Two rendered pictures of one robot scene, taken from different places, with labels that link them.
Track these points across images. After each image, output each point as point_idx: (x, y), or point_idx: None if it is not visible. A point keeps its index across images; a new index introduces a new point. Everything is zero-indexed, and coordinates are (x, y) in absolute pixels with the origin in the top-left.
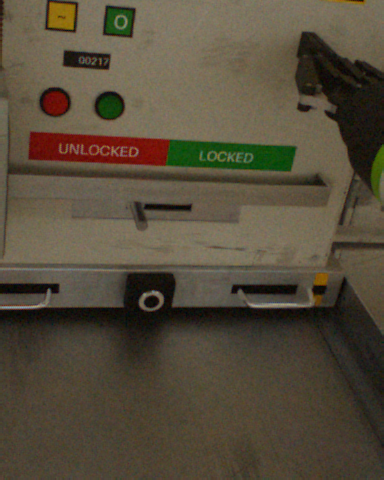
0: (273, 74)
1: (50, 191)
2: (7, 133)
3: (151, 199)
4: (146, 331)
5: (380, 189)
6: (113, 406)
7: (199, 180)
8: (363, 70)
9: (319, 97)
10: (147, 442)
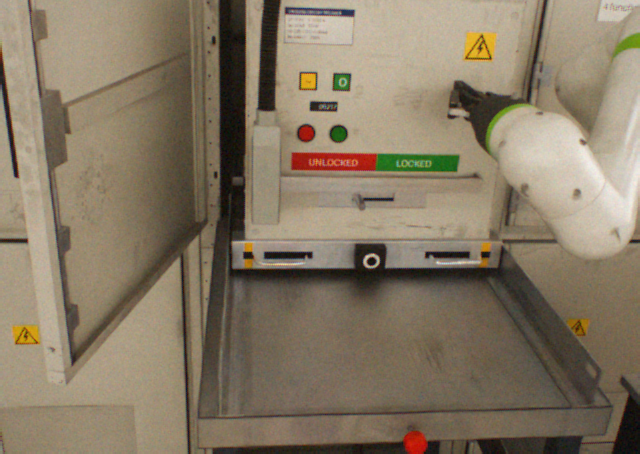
0: (439, 108)
1: (305, 187)
2: (279, 145)
3: (367, 190)
4: (369, 283)
5: (490, 148)
6: (348, 319)
7: None
8: None
9: (459, 109)
10: (370, 337)
